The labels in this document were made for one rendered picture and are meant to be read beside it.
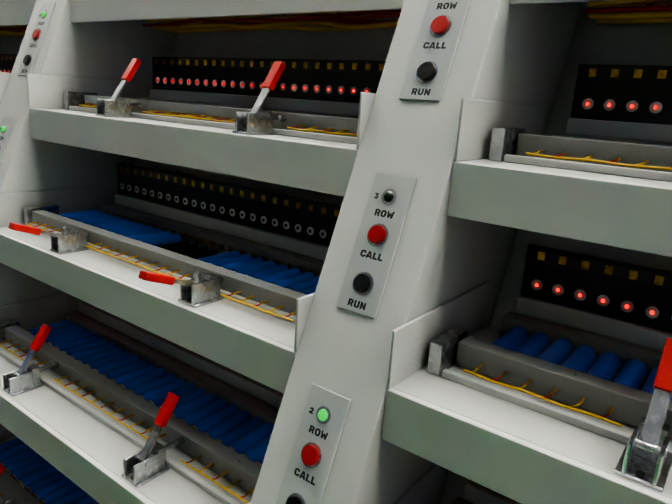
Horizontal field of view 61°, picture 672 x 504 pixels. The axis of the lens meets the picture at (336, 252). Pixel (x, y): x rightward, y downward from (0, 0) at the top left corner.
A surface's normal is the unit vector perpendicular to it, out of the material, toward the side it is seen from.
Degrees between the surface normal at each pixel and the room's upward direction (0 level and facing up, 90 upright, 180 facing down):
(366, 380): 90
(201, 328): 113
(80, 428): 23
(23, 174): 90
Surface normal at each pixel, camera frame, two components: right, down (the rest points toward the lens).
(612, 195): -0.60, 0.17
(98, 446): 0.07, -0.96
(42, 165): 0.80, 0.21
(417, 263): -0.53, -0.22
